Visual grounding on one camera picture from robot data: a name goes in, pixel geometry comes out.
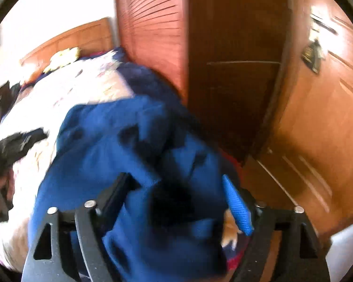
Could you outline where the blue blazer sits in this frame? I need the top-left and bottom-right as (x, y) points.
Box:
(28, 95), (253, 282)

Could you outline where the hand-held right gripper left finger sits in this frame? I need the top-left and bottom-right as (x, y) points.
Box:
(22, 172), (142, 282)

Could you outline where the wooden louvered wardrobe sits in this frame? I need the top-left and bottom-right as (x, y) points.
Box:
(115, 0), (292, 165)

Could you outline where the yellow plush toy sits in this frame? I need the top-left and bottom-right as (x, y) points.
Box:
(44, 48), (81, 72)

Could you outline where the wooden door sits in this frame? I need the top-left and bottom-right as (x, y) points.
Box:
(244, 0), (353, 238)

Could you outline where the floral blanket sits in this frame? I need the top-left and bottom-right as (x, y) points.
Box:
(0, 50), (242, 271)

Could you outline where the brass door handle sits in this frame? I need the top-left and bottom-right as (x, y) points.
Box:
(301, 13), (339, 74)

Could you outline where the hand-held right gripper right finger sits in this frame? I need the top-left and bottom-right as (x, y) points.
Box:
(222, 175), (331, 282)

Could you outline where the wooden bed headboard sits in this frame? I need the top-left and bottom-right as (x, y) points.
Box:
(19, 18), (115, 74)

